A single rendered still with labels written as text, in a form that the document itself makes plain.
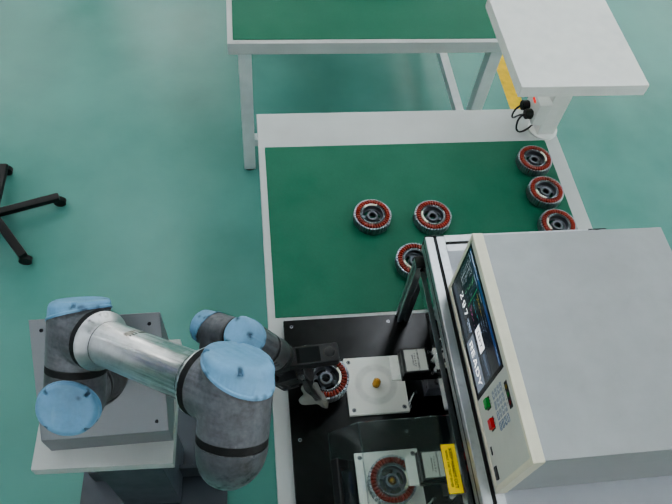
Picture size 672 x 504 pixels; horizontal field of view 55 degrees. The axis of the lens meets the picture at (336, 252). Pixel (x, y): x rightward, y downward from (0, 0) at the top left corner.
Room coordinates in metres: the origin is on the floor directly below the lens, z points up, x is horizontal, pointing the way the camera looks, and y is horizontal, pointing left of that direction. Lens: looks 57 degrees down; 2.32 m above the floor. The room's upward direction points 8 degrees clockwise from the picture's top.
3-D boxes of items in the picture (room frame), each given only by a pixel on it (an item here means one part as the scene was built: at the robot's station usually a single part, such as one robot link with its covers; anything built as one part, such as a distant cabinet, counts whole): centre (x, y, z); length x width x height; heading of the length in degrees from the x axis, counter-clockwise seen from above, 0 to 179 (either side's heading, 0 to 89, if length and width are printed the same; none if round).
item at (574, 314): (0.58, -0.49, 1.22); 0.44 x 0.39 x 0.20; 13
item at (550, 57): (1.53, -0.54, 0.98); 0.37 x 0.35 x 0.46; 13
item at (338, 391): (0.60, -0.02, 0.84); 0.11 x 0.11 x 0.04
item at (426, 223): (1.19, -0.27, 0.77); 0.11 x 0.11 x 0.04
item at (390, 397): (0.63, -0.15, 0.78); 0.15 x 0.15 x 0.01; 13
